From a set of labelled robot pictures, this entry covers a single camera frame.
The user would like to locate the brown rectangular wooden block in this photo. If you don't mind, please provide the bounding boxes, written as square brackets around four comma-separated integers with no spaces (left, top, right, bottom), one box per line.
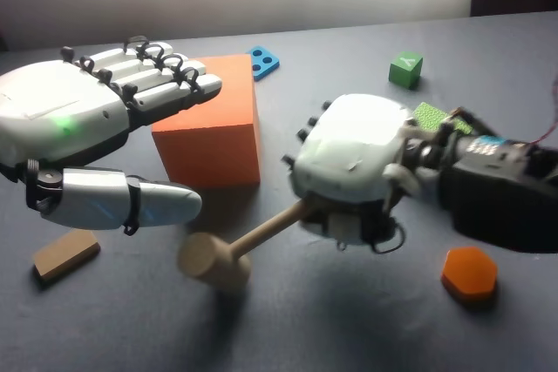
[32,228,101,284]

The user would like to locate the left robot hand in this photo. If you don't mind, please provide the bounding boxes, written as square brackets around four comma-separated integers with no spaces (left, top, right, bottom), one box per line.
[0,36,223,236]

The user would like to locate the green textured foam square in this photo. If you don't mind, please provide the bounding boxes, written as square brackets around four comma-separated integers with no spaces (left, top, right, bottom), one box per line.
[412,101,474,136]

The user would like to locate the thin red cable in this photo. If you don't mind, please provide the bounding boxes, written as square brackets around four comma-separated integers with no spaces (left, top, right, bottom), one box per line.
[529,79,558,146]

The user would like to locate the large orange cube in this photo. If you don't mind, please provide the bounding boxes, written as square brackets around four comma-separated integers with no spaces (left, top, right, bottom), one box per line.
[151,53,262,190]

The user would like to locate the green cube with white letter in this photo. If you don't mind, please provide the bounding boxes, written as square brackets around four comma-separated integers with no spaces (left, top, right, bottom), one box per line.
[388,51,424,90]

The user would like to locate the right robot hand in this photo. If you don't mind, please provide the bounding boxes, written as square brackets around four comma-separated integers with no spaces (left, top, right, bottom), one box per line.
[282,92,419,255]

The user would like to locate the grey table cloth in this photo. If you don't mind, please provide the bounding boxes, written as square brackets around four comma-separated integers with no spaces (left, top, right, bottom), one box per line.
[0,10,558,372]

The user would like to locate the blue square block four holes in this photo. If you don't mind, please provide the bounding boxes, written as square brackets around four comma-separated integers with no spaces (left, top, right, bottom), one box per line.
[246,45,280,82]

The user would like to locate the orange hexagon block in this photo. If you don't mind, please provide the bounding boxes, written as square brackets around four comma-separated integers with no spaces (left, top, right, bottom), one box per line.
[440,246,499,303]

